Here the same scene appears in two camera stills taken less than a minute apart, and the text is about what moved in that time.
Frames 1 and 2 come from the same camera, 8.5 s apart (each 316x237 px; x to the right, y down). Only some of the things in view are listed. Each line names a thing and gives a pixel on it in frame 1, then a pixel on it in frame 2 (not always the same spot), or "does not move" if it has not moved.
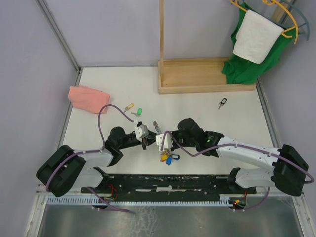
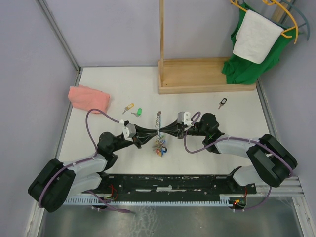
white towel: [255, 37] does not move
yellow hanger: [272, 2] does not move
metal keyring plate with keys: [166, 154] to [159, 145]
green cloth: [239, 70] does not move
